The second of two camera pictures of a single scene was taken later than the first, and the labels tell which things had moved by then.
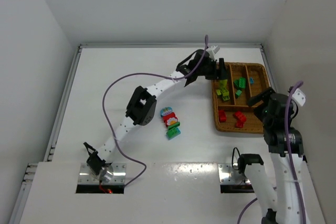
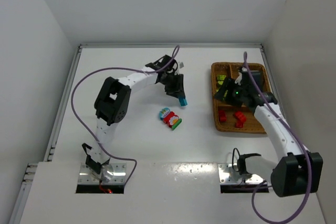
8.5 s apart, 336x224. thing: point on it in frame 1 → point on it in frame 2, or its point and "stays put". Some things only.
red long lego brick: x=222 y=115 stays put
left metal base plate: x=118 y=177 stays put
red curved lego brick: x=240 y=123 stays put
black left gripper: x=219 y=70 → x=174 y=87
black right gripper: x=261 y=98 → x=228 y=91
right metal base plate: x=228 y=175 stays put
